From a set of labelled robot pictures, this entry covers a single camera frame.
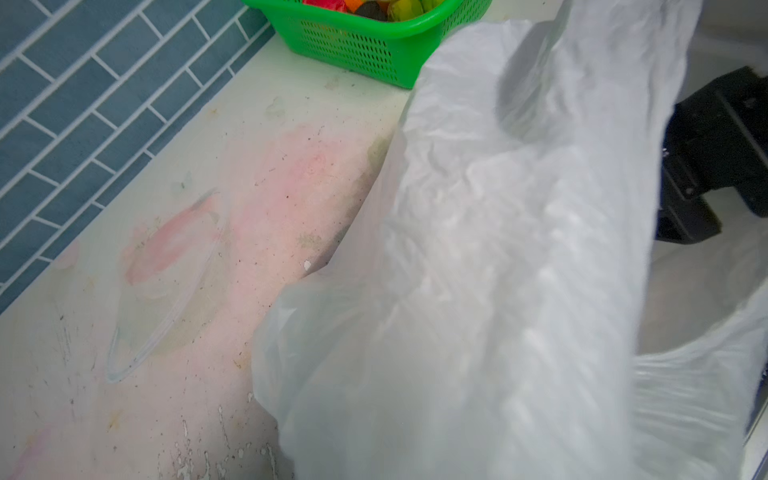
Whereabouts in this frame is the red toy fruit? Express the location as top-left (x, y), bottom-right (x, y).
top-left (302, 0), bottom-right (348, 13)

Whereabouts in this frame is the yellow toy fruit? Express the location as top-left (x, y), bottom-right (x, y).
top-left (387, 0), bottom-right (425, 22)

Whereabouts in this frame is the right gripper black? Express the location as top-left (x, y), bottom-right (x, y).
top-left (655, 67), bottom-right (767, 244)

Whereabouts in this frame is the dark avocado toy fruit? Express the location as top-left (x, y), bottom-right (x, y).
top-left (354, 1), bottom-right (388, 22)

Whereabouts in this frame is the green plastic basket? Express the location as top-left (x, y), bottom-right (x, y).
top-left (244, 1), bottom-right (491, 89)

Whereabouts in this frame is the white plastic bag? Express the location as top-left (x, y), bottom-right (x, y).
top-left (252, 1), bottom-right (767, 479)

